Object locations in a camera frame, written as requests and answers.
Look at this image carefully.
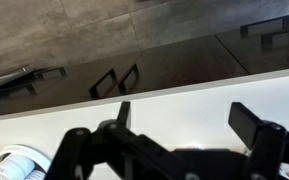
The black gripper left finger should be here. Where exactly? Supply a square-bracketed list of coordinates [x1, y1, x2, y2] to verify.
[45, 101, 172, 180]

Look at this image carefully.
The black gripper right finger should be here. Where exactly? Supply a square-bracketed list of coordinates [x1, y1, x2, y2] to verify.
[228, 102, 289, 180]

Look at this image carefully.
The stack of white lids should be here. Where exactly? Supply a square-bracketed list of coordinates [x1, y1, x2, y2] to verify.
[0, 154, 35, 180]

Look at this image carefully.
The white round cup carousel tray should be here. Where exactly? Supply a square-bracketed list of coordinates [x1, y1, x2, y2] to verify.
[0, 144, 51, 180]

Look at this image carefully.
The dark lower cabinet front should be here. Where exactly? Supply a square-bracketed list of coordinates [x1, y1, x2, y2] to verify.
[0, 15, 289, 115]

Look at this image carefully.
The black cabinet door handle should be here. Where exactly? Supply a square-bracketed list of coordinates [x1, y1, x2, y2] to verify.
[89, 69, 118, 99]

